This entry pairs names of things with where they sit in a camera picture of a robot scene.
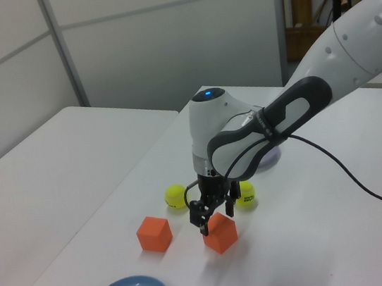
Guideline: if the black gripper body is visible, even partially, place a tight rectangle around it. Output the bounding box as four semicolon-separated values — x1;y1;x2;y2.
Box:
196;171;235;207

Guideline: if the yellow tennis ball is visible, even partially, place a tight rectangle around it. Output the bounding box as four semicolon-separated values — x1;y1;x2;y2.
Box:
233;180;259;213
162;182;191;212

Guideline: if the orange cube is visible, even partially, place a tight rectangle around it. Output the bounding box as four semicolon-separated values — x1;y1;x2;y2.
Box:
133;213;175;256
199;209;241;257

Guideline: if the purple plate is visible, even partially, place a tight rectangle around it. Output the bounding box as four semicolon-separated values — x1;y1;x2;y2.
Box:
254;144;285;174

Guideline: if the brown cardboard box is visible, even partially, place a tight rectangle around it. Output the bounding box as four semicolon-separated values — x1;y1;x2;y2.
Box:
284;22;330;63

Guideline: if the black velcro cable strap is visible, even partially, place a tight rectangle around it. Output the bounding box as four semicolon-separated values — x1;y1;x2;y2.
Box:
250;104;286;146

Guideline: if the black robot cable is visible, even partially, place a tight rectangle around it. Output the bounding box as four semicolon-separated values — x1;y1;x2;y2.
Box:
175;116;382;237

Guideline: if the grey metal partition post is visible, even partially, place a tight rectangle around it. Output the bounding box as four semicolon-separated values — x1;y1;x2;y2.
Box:
36;0;91;113
272;0;298;87

